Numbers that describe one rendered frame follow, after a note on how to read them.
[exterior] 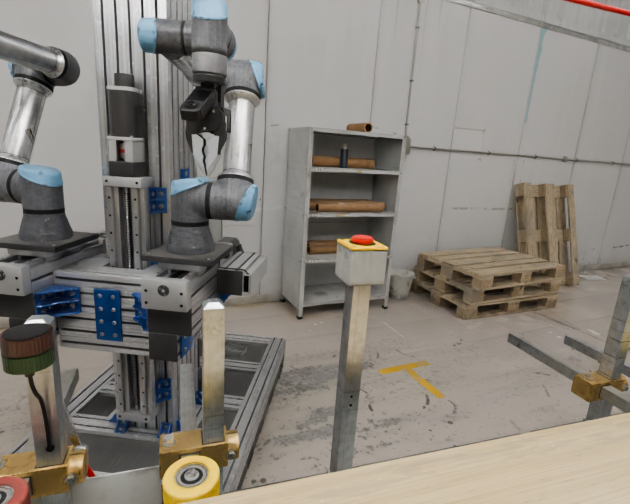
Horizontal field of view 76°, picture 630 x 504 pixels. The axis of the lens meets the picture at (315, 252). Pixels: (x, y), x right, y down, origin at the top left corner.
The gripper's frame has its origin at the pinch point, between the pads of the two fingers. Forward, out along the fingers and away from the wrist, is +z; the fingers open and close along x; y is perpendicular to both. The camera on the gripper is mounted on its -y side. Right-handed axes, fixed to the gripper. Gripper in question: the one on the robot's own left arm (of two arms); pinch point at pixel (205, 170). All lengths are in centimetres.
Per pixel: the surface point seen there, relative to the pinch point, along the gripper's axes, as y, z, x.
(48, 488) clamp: -42, 48, 10
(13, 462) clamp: -42, 45, 16
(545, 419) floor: 120, 132, -153
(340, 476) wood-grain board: -39, 42, -35
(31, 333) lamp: -44.5, 20.4, 7.6
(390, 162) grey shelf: 284, -1, -65
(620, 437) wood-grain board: -21, 42, -86
